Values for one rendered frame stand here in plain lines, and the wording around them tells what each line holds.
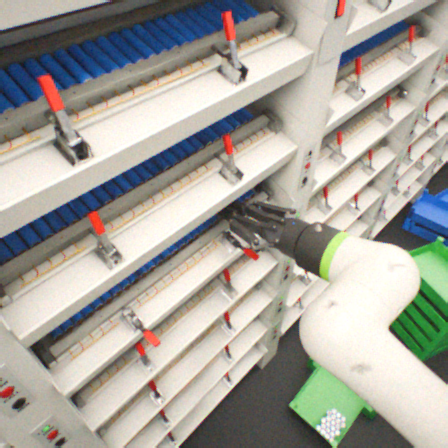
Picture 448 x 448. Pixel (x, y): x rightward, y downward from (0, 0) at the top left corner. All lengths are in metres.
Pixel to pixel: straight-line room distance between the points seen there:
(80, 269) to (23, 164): 0.20
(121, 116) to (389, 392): 0.49
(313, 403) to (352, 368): 1.11
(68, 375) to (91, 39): 0.53
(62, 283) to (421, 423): 0.51
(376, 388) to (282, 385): 1.15
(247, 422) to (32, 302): 1.19
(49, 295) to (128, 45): 0.36
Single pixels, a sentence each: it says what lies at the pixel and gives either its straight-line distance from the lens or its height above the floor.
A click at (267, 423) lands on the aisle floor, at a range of 1.65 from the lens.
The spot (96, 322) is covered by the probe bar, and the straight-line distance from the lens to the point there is 0.74.
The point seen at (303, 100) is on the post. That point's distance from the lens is 0.78.
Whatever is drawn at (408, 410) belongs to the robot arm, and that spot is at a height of 1.07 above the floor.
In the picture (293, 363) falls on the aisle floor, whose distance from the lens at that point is 1.75.
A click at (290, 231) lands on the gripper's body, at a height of 1.07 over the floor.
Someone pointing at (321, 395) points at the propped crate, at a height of 0.04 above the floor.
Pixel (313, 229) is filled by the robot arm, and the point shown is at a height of 1.09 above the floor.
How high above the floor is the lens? 1.58
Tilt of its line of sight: 46 degrees down
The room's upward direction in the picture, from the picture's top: straight up
